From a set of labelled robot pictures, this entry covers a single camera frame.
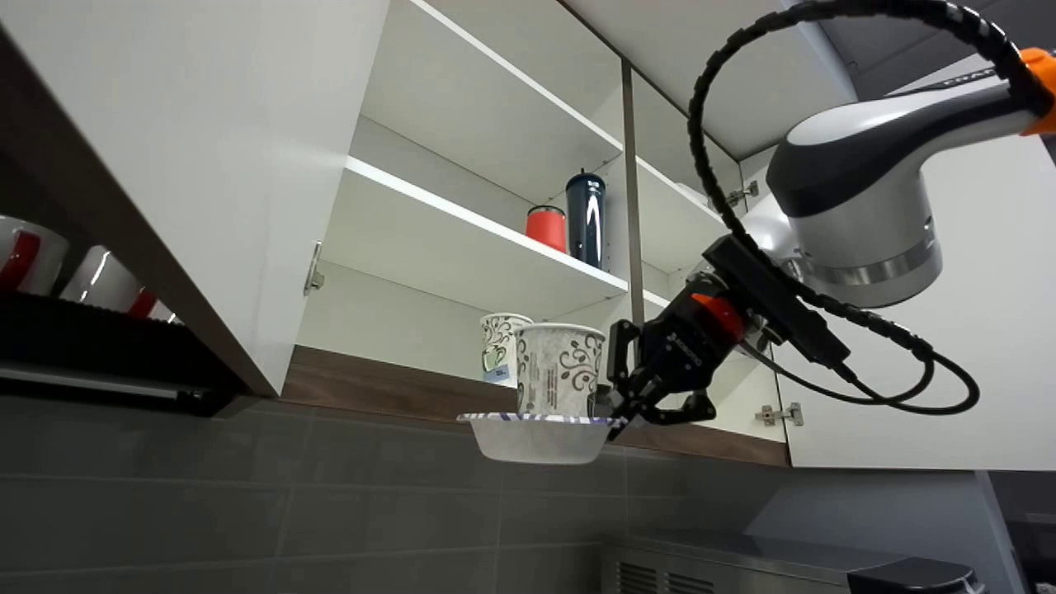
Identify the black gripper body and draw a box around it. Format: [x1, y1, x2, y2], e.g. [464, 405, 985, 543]
[630, 235, 849, 410]

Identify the patterned paper cup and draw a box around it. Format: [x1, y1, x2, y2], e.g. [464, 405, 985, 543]
[513, 324, 602, 416]
[481, 311, 526, 387]

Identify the white paper bowl plate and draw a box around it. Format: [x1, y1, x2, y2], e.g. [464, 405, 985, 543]
[460, 414, 611, 467]

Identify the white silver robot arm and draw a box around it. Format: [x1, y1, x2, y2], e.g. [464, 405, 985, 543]
[608, 47, 1052, 432]

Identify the metal cabinet hinge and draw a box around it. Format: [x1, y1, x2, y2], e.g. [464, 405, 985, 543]
[756, 402, 806, 425]

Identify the red cup on shelf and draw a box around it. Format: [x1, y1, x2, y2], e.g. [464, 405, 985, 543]
[526, 206, 567, 251]

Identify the white right cabinet door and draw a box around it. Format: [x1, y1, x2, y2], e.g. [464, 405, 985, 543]
[743, 129, 1056, 476]

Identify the white cabinet door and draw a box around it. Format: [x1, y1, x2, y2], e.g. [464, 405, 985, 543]
[0, 0, 390, 396]
[743, 129, 1056, 476]

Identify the white left cabinet door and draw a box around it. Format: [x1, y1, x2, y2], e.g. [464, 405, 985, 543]
[0, 0, 390, 396]

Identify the dark blue tumbler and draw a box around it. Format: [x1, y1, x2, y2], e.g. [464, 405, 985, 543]
[565, 172, 602, 263]

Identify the dark open shelf unit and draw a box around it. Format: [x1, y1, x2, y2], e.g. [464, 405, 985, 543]
[0, 27, 277, 416]

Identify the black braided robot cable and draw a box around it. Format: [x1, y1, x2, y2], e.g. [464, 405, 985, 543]
[687, 0, 1056, 421]

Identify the white open wall cabinet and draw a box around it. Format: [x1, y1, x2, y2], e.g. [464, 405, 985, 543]
[282, 0, 782, 439]

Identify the orange cable clip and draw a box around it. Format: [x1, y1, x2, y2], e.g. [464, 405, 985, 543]
[1018, 47, 1056, 135]

